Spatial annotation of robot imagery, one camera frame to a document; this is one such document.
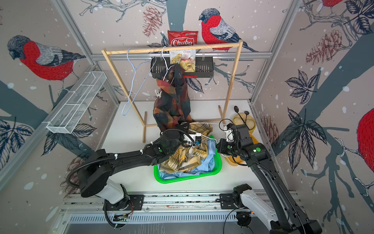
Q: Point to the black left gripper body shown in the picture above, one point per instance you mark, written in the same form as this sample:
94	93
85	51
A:
180	132

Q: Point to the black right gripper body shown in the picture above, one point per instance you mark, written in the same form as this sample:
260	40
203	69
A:
237	147

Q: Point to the light blue long-sleeve shirt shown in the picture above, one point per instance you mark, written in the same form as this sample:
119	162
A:
192	161

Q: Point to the yellow plaid flannel shirt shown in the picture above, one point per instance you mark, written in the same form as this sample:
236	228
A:
186	159

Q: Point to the white wire hanger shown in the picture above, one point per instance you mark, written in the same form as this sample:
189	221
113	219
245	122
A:
130	100

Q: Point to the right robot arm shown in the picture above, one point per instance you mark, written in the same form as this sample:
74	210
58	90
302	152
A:
284	215

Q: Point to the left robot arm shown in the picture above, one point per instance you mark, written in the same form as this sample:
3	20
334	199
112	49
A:
93	177

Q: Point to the long black spoon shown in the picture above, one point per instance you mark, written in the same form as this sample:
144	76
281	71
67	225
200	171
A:
236	109

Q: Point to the white hanger of red shirt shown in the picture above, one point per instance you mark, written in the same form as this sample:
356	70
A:
165	62

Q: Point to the yellow plastic tray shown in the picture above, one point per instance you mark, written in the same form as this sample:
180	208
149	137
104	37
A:
238	160

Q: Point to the green perforated plastic tray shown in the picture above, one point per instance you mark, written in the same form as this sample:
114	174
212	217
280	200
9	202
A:
217	166

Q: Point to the yellow bamboo steamer basket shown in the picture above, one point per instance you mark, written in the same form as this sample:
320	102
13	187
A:
251	124

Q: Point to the dark red plaid shirt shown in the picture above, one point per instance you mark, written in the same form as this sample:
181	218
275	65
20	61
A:
174	106

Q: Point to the short black spoon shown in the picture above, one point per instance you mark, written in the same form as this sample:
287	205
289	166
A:
246	115

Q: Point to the wooden clothes rack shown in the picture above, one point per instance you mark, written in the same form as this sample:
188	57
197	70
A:
152	52

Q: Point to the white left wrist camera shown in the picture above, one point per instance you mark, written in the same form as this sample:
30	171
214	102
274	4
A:
195	139

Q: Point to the black wall basket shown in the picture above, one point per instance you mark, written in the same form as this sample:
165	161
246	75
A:
203	67

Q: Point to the white wire mesh basket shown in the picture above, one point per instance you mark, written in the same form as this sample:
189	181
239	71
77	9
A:
70	114

